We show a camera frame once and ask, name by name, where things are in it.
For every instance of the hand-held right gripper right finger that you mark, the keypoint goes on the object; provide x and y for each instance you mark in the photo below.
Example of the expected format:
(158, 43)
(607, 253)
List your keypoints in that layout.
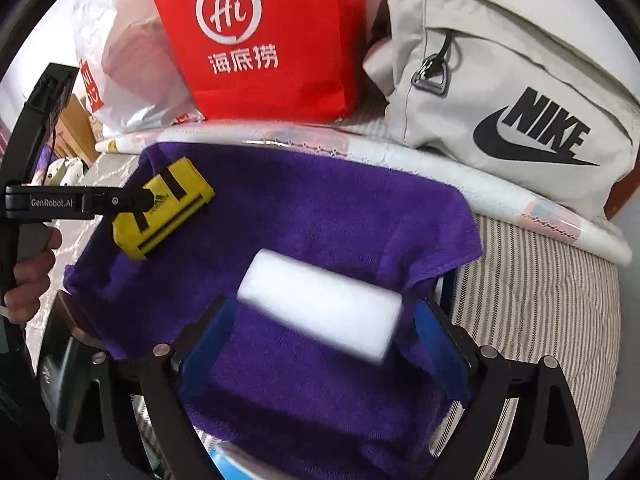
(442, 355)

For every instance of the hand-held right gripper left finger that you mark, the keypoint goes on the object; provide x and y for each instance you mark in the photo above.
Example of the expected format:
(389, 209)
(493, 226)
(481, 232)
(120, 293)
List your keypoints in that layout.
(207, 345)

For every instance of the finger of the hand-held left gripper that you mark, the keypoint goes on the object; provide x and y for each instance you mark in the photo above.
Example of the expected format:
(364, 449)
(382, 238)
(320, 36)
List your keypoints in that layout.
(120, 201)

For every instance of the yellow zip pouch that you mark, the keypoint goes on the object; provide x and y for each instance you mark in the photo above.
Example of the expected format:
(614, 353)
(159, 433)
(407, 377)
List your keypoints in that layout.
(185, 185)

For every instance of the white foam block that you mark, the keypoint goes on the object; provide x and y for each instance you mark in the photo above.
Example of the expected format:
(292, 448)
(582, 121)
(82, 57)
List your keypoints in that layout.
(320, 305)

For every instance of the person's left hand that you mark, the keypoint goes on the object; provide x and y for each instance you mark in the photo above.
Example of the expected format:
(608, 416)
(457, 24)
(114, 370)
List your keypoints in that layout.
(30, 280)

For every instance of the white patterned cloth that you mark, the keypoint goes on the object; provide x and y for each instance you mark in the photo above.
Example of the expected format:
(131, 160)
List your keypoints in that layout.
(100, 175)

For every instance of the wooden furniture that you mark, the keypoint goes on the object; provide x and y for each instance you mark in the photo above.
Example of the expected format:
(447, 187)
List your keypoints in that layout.
(75, 120)

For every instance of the striped bed sheet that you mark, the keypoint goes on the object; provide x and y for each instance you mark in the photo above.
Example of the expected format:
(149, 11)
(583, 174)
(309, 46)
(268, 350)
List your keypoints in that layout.
(540, 310)

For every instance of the white plastic bag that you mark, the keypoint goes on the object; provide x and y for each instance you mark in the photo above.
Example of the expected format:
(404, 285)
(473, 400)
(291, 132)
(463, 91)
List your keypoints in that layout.
(130, 60)

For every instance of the purple towel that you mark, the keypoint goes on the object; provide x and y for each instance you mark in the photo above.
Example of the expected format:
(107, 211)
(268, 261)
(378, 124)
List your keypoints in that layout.
(310, 210)

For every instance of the white rolled paper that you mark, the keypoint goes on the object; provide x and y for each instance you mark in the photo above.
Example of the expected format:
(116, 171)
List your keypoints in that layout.
(400, 160)

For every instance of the wooden headboard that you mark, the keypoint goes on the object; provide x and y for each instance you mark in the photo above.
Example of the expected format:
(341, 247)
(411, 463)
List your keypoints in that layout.
(622, 195)

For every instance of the red paper bag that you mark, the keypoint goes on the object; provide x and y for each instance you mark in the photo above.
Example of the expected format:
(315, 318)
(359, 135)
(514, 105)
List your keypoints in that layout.
(300, 35)

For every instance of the beige backpack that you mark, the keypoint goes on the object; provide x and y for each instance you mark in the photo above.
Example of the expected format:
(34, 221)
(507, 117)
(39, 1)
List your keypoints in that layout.
(500, 70)

